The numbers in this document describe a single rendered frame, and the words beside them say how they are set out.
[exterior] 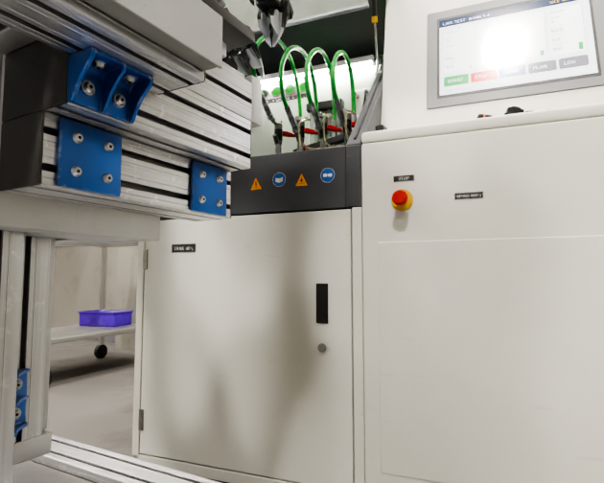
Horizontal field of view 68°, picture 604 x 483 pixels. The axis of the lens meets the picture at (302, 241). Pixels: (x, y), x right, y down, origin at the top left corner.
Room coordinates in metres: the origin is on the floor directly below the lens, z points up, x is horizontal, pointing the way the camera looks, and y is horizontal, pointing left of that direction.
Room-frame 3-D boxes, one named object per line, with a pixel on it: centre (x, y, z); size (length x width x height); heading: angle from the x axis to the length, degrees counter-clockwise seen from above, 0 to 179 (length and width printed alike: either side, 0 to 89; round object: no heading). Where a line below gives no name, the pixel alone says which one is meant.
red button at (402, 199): (1.05, -0.23, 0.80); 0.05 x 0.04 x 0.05; 68
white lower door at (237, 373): (1.24, 0.18, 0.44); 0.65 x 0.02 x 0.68; 68
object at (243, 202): (1.25, 0.17, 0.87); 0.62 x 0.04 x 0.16; 68
